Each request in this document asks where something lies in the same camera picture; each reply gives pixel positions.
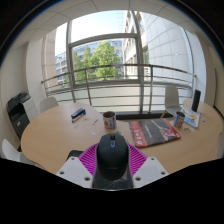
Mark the white chair with wooden legs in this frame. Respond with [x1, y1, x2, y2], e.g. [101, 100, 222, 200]
[0, 138, 34, 166]

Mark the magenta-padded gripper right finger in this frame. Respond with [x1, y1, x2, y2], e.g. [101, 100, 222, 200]
[128, 143, 170, 189]

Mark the black office printer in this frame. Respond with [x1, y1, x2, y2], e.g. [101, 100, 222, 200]
[6, 91, 33, 139]

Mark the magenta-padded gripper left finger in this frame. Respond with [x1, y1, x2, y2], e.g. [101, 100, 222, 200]
[55, 143, 101, 190]

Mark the tall black speaker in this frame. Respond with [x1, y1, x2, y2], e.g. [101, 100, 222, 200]
[191, 89, 202, 113]

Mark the red and black magazine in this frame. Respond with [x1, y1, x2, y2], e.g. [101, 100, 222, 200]
[128, 118, 182, 148]

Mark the black computer mouse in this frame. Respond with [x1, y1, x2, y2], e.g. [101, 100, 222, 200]
[95, 132, 130, 183]

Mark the metal balcony railing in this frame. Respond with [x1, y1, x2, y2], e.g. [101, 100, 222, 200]
[41, 63, 198, 114]

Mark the white and blue booklet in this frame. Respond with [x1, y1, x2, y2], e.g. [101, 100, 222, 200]
[181, 106, 203, 129]

